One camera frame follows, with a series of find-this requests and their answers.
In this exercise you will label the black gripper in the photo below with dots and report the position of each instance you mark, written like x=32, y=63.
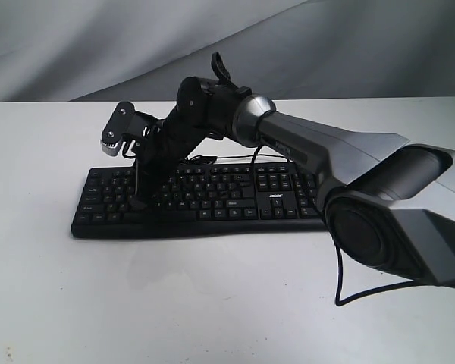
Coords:
x=158, y=158

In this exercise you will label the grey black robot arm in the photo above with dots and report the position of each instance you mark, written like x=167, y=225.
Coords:
x=387, y=203

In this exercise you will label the black computer keyboard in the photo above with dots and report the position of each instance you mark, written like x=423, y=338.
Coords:
x=199, y=201

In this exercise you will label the grey backdrop cloth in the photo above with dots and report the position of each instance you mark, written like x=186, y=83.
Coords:
x=141, y=50

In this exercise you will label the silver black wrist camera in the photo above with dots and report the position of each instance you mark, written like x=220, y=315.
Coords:
x=125, y=125

